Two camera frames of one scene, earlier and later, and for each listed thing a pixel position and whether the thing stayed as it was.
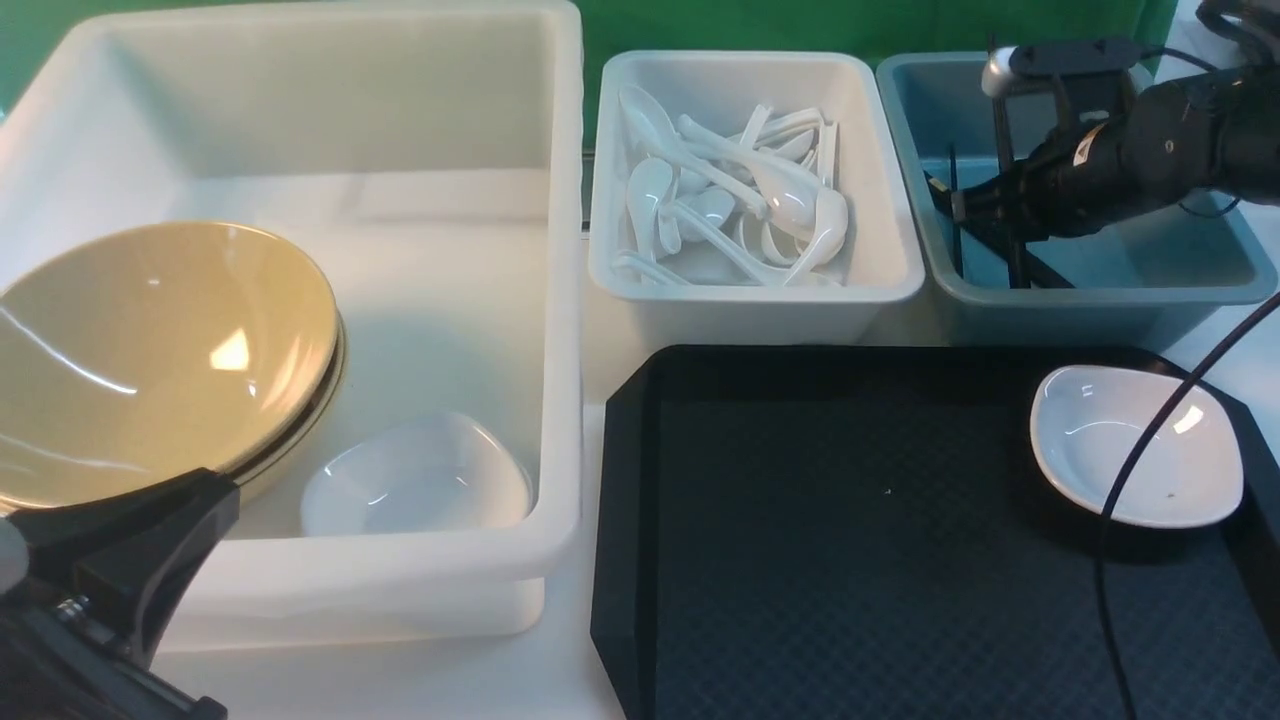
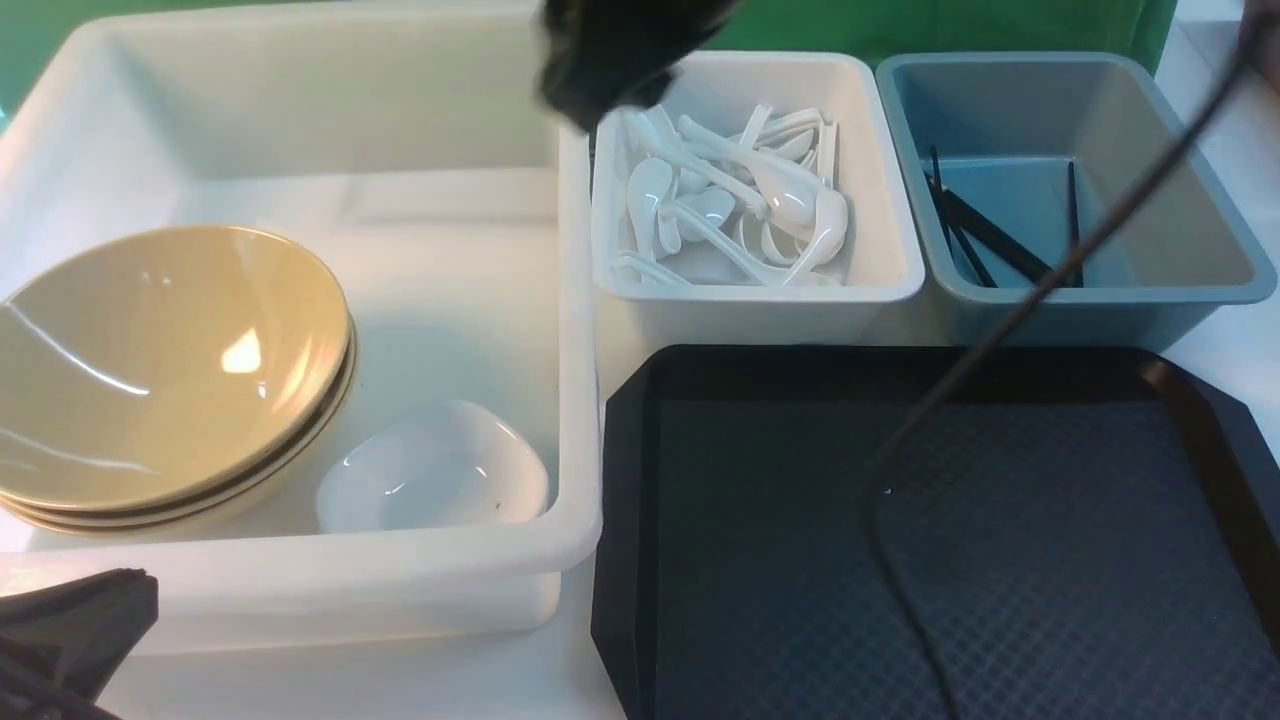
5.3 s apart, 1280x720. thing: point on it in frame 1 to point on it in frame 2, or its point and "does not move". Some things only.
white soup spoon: [830, 233] does not move
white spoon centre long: [791, 199] does not move
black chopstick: [1018, 247] to [1076, 279]
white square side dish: [1086, 420] to [434, 465]
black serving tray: [864, 533] does not move
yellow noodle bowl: [158, 353] does not move
